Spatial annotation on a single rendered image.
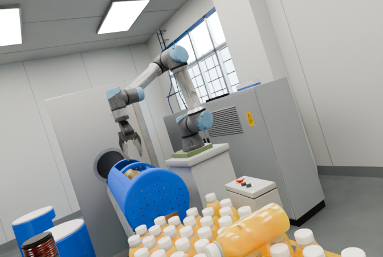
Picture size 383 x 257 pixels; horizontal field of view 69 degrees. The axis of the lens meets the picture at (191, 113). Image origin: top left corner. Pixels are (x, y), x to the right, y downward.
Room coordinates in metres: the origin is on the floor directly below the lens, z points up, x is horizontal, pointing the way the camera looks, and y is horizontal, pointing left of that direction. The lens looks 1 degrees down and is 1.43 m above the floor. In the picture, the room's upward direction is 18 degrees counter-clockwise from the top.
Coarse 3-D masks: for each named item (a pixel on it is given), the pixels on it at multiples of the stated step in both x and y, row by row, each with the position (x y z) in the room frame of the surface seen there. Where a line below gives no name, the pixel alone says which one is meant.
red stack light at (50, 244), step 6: (48, 240) 0.61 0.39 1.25; (54, 240) 0.63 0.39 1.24; (36, 246) 0.59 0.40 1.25; (42, 246) 0.60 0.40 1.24; (48, 246) 0.60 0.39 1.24; (54, 246) 0.62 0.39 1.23; (24, 252) 0.59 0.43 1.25; (30, 252) 0.59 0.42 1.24; (36, 252) 0.59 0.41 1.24; (42, 252) 0.59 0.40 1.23; (48, 252) 0.60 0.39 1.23; (54, 252) 0.61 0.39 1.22
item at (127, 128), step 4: (120, 124) 1.33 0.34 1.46; (124, 124) 1.33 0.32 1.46; (128, 124) 1.33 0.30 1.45; (120, 128) 1.33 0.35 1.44; (124, 128) 1.29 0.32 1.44; (128, 128) 1.28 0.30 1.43; (132, 128) 1.29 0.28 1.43; (124, 132) 1.26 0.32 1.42; (128, 132) 1.27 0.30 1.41; (132, 132) 1.28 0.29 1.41
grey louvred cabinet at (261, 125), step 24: (240, 96) 2.85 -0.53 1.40; (264, 96) 2.73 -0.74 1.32; (288, 96) 2.90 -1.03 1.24; (168, 120) 4.36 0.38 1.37; (216, 120) 3.29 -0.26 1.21; (240, 120) 2.94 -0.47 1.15; (264, 120) 2.68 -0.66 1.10; (288, 120) 2.84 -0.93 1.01; (240, 144) 3.05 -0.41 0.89; (264, 144) 2.74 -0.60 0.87; (288, 144) 2.79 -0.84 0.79; (240, 168) 3.16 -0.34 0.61; (264, 168) 2.83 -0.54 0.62; (288, 168) 2.73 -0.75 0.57; (312, 168) 2.91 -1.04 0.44; (288, 192) 2.68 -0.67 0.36; (312, 192) 2.85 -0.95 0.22; (288, 216) 2.72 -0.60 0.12; (312, 216) 2.81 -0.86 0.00
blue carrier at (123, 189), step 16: (112, 176) 1.70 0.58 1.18; (144, 176) 1.15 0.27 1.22; (160, 176) 1.18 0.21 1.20; (176, 176) 1.20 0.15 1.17; (112, 192) 1.61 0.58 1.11; (128, 192) 1.13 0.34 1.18; (144, 192) 1.15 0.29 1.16; (160, 192) 1.17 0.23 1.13; (176, 192) 1.20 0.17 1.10; (128, 208) 1.12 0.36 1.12; (144, 208) 1.14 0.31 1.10; (160, 208) 1.16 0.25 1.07; (176, 208) 1.19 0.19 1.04; (144, 224) 1.13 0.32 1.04
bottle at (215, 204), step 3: (216, 198) 1.06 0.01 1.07; (207, 201) 1.05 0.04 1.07; (210, 201) 1.04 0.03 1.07; (213, 201) 1.04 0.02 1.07; (216, 201) 1.05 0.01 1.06; (207, 204) 1.05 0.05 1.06; (210, 204) 1.04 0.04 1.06; (213, 204) 1.04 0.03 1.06; (216, 204) 1.04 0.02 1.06; (219, 204) 1.04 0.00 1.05; (213, 207) 1.03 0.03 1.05; (216, 207) 1.03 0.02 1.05; (219, 207) 1.03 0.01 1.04; (216, 210) 1.03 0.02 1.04; (216, 213) 1.02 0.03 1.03; (219, 216) 1.03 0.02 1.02
